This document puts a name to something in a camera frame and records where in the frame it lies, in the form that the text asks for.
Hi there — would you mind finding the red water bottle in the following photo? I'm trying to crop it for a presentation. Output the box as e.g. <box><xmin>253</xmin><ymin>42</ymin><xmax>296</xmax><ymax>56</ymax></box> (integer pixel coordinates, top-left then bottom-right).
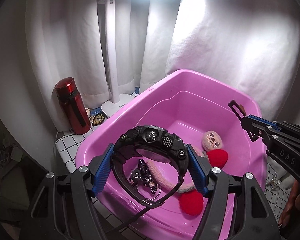
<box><xmin>54</xmin><ymin>77</ymin><xmax>91</xmax><ymax>135</ymax></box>

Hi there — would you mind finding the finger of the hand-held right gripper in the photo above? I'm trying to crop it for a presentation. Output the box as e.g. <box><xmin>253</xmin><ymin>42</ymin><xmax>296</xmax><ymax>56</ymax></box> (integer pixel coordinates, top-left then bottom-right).
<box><xmin>241</xmin><ymin>114</ymin><xmax>278</xmax><ymax>128</ymax></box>
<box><xmin>241</xmin><ymin>122</ymin><xmax>268</xmax><ymax>143</ymax></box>

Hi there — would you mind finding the black wrist watch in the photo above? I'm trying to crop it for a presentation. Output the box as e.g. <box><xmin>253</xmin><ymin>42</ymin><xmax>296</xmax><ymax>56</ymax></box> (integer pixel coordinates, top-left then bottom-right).
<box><xmin>111</xmin><ymin>124</ymin><xmax>190</xmax><ymax>207</ymax></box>

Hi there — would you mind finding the silver metal trinket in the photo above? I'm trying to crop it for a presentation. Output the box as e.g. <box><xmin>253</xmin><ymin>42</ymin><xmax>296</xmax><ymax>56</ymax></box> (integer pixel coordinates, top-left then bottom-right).
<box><xmin>265</xmin><ymin>171</ymin><xmax>280</xmax><ymax>190</ymax></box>

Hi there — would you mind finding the pink fluffy strawberry headband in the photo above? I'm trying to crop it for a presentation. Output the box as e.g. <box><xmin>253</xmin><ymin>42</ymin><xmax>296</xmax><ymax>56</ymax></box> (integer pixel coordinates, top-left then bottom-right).
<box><xmin>146</xmin><ymin>145</ymin><xmax>229</xmax><ymax>215</ymax></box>

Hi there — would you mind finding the white curtain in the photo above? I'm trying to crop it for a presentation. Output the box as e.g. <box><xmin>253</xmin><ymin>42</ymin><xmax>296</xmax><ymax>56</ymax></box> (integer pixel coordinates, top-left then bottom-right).
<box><xmin>0</xmin><ymin>0</ymin><xmax>300</xmax><ymax>130</ymax></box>

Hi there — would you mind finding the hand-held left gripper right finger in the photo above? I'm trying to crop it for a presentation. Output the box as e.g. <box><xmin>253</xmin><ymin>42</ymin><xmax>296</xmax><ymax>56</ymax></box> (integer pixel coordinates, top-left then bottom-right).
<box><xmin>186</xmin><ymin>144</ymin><xmax>282</xmax><ymax>240</ymax></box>

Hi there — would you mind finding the pink plastic basin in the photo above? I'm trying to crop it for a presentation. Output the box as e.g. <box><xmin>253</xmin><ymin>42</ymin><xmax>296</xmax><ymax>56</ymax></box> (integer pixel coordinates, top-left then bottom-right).
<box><xmin>75</xmin><ymin>69</ymin><xmax>263</xmax><ymax>240</ymax></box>

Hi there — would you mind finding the black printed ribbon accessory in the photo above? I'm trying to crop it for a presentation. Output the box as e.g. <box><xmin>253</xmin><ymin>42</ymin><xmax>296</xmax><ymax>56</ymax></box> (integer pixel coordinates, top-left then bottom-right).
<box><xmin>129</xmin><ymin>159</ymin><xmax>160</xmax><ymax>195</ymax></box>

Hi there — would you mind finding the cardboard box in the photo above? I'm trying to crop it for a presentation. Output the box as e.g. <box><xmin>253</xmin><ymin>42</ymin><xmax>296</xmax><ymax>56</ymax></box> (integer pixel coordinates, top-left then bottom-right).
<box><xmin>0</xmin><ymin>142</ymin><xmax>28</xmax><ymax>165</ymax></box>

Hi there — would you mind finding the white desk lamp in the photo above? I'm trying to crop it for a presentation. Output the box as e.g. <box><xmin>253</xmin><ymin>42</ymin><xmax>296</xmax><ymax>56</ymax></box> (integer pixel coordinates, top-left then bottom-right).
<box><xmin>97</xmin><ymin>0</ymin><xmax>208</xmax><ymax>118</ymax></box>

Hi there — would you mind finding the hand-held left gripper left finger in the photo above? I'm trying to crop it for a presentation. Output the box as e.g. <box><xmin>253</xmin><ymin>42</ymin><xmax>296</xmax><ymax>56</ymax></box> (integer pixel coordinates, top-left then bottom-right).
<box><xmin>27</xmin><ymin>142</ymin><xmax>115</xmax><ymax>240</ymax></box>

